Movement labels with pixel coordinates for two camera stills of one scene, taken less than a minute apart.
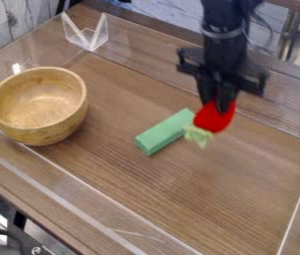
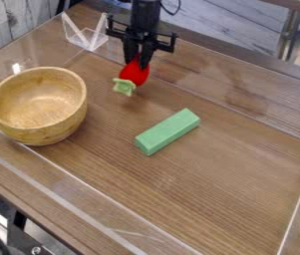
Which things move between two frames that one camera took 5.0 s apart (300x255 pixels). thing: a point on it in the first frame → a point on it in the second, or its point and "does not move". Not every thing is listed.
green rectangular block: [151, 138] does not move
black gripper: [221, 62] → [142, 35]
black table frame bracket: [20, 242] does not move
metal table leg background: [298, 25] does not move
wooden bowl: [38, 104] does not move
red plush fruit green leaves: [209, 122] → [133, 76]
